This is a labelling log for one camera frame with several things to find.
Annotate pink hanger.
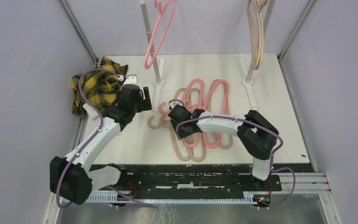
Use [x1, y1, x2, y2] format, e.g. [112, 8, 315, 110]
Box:
[158, 79, 206, 149]
[191, 79, 231, 149]
[144, 0, 178, 70]

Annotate beige hanger hung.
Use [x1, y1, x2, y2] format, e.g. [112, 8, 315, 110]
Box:
[251, 0, 271, 70]
[246, 0, 271, 70]

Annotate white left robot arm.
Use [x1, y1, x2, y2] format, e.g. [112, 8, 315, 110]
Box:
[50, 84, 152, 208]

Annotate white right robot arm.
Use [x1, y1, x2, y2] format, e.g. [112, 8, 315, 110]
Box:
[168, 105, 283, 190]

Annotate beige hanger with left hook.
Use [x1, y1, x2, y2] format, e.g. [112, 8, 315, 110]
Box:
[147, 88, 207, 162]

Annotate left white rack foot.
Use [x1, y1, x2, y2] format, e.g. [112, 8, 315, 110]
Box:
[152, 58, 165, 111]

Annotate white rack foot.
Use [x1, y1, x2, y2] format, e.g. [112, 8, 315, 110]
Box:
[238, 57, 258, 111]
[152, 58, 165, 111]

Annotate yellow plaid shirt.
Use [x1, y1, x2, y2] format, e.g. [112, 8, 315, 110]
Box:
[71, 56, 129, 118]

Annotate beige hanger bottom large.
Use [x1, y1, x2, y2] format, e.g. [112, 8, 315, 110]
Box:
[185, 90, 208, 162]

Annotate left grey rack pole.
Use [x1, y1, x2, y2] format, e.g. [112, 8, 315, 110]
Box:
[139, 0, 163, 85]

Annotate grey rack pole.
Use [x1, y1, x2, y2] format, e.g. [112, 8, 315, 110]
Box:
[139, 0, 163, 85]
[245, 0, 277, 84]

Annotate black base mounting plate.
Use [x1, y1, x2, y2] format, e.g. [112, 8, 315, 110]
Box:
[113, 164, 282, 200]

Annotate right white rack foot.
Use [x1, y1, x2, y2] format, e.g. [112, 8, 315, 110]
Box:
[238, 57, 258, 111]

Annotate right grey rack pole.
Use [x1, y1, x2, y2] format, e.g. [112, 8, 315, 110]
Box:
[245, 0, 277, 84]

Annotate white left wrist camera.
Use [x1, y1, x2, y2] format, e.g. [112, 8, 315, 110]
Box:
[118, 74, 138, 85]

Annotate white slotted cable duct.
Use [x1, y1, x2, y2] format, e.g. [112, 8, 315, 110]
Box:
[85, 191, 262, 205]

